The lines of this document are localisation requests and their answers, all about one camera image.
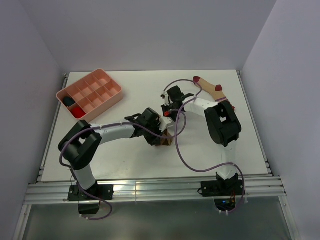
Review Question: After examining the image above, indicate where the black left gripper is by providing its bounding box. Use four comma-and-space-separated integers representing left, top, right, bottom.
143, 122, 166, 146

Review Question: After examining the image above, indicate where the tan argyle sock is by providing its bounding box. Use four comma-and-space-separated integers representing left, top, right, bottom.
154, 128, 172, 147

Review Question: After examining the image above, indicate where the tan maroon striped sock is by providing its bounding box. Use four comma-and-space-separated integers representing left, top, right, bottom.
192, 76, 230, 103

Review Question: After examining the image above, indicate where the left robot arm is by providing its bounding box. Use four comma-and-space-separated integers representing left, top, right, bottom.
58, 108, 172, 200

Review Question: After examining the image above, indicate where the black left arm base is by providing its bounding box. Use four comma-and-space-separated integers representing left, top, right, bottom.
67, 183, 114, 216

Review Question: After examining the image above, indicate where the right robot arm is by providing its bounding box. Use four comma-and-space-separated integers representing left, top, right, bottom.
161, 86, 242, 195

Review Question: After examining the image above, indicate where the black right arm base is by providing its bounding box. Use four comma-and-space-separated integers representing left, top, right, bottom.
197, 173, 245, 212

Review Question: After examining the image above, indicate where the pink compartment organizer tray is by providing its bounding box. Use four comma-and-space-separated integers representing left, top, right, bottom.
56, 69, 124, 123

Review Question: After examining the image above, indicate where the red rolled sock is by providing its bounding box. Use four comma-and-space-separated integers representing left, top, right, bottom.
71, 106, 86, 119

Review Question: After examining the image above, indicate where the dark teal rolled sock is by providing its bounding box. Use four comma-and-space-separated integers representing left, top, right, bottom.
62, 96, 76, 108

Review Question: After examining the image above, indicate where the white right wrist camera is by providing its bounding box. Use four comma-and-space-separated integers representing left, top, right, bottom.
161, 93, 170, 106

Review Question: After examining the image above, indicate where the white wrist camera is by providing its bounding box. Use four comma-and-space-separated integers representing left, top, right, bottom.
161, 93, 170, 106
159, 116, 174, 133

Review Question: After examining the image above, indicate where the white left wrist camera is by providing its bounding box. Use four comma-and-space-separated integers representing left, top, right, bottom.
159, 116, 174, 133

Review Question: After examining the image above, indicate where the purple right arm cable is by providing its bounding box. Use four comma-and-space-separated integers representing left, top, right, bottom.
162, 78, 245, 215

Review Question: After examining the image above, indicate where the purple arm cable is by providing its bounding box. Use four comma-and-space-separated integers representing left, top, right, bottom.
59, 109, 188, 221
162, 78, 245, 215

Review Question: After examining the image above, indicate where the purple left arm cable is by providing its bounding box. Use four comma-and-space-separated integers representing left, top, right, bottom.
59, 109, 188, 221

